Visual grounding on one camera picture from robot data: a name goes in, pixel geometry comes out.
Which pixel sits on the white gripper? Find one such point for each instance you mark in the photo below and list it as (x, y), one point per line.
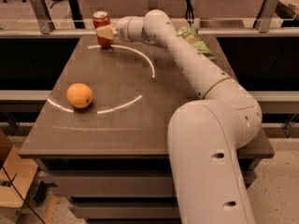
(123, 31)

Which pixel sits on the red coke can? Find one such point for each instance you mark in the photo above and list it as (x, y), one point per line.
(101, 18)

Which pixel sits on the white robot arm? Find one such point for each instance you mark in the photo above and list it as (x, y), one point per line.
(204, 135)

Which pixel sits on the orange fruit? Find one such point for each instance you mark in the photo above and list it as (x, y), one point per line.
(79, 95)

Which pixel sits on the green chip bag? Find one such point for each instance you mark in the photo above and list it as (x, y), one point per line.
(192, 37)

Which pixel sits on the grey drawer cabinet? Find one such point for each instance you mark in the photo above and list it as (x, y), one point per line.
(111, 158)

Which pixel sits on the wooden box at left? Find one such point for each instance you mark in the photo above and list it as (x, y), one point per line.
(16, 177)

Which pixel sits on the middle metal rail bracket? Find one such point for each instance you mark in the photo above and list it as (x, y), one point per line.
(152, 4)

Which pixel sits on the metal rail bracket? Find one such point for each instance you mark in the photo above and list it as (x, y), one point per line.
(42, 16)
(269, 8)
(152, 4)

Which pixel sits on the left metal rail bracket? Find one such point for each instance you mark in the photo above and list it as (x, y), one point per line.
(42, 16)

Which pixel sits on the right metal rail bracket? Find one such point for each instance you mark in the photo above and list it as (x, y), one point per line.
(269, 8)

